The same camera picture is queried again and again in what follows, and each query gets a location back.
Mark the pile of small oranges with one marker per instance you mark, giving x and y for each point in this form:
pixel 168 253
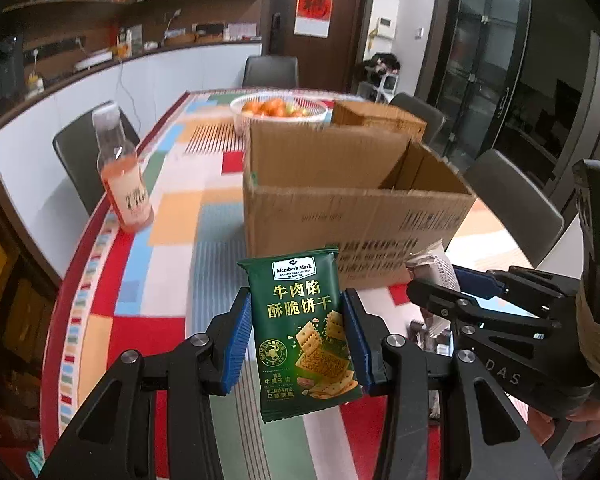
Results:
pixel 272 108

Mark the white stool with black bag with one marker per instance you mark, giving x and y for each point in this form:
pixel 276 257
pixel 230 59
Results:
pixel 380 72

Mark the brown cardboard box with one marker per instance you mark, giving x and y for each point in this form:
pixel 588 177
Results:
pixel 340 210

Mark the black countertop appliance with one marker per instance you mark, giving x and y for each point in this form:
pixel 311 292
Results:
pixel 5 70

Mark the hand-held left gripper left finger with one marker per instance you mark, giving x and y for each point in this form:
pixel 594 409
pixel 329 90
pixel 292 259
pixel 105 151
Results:
pixel 237 342

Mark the white wall intercom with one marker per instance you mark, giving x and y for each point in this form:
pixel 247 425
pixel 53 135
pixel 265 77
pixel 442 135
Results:
pixel 386 27

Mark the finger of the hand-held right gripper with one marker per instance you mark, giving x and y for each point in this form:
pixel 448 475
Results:
pixel 480 280
pixel 430 292

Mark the white snack packet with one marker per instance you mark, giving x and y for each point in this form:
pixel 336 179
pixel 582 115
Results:
pixel 435 266

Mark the person's right hand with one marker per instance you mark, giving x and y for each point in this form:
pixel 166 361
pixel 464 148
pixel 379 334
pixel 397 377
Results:
pixel 580 422

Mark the white counter cabinet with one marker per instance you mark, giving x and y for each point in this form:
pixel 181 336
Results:
pixel 40 125

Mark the green cracker packet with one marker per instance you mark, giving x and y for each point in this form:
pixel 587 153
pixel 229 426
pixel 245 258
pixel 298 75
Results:
pixel 300 335

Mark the red and white wall calendar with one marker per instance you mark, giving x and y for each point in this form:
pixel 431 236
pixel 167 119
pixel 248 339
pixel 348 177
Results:
pixel 312 5

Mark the white plastic basket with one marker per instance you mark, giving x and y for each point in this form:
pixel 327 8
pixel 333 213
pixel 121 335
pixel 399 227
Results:
pixel 242 120

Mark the dark brown door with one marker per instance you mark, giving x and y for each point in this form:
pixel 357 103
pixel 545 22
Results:
pixel 350 20

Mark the grey dining chair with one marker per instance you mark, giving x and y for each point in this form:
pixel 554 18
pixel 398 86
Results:
pixel 80 155
pixel 420 112
pixel 515 200
pixel 270 71

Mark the pink drink bottle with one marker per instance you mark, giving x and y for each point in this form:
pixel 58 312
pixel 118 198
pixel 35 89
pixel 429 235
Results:
pixel 125 185

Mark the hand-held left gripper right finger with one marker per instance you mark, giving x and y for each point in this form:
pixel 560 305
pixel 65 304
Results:
pixel 356 342

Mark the black glass door cabinet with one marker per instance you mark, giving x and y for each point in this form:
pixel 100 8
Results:
pixel 505 70

